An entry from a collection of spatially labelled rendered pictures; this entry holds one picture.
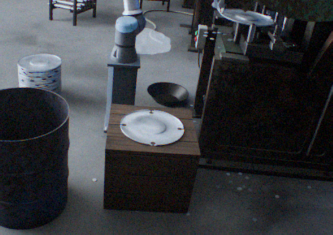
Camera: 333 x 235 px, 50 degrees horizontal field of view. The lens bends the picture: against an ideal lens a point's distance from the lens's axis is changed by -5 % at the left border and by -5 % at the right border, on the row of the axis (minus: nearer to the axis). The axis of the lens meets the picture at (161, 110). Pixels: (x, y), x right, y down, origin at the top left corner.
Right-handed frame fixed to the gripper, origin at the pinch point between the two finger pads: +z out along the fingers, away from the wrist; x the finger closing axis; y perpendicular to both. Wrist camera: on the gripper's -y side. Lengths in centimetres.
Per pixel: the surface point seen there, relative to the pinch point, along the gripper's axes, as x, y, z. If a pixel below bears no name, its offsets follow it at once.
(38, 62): -110, 56, 20
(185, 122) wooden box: 4, 42, 48
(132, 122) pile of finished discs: -9, 63, 44
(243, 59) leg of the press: 20.2, 13.3, 23.2
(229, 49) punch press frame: 9.8, 10.1, 19.2
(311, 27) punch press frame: 42.3, -16.8, 11.6
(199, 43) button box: -25.7, -9.6, 19.6
